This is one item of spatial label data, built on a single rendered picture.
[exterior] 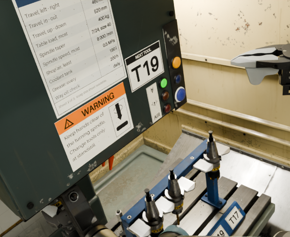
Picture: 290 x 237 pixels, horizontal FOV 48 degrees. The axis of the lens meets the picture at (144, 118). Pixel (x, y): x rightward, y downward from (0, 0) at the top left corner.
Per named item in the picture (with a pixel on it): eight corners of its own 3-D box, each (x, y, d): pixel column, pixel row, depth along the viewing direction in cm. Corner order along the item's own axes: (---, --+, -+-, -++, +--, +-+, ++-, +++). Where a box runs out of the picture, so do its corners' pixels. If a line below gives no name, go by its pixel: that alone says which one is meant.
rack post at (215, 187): (226, 201, 140) (223, 148, 124) (220, 209, 137) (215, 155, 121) (207, 192, 146) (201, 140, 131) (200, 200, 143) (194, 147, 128)
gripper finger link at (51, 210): (35, 219, 83) (60, 233, 78) (27, 203, 79) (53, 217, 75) (43, 210, 85) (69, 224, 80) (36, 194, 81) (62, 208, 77)
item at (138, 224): (155, 229, 97) (155, 227, 96) (143, 241, 94) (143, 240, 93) (139, 218, 101) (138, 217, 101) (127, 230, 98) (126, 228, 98)
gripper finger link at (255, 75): (231, 89, 67) (278, 87, 65) (230, 62, 64) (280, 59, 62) (231, 82, 70) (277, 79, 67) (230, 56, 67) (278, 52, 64)
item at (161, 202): (178, 205, 103) (178, 204, 102) (168, 217, 100) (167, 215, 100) (161, 196, 107) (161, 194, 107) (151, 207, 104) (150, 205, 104)
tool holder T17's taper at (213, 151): (209, 149, 121) (208, 135, 117) (220, 152, 118) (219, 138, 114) (204, 156, 118) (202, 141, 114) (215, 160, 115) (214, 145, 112)
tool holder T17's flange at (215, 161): (209, 153, 123) (208, 147, 122) (224, 157, 119) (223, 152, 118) (201, 162, 119) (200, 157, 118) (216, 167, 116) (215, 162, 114)
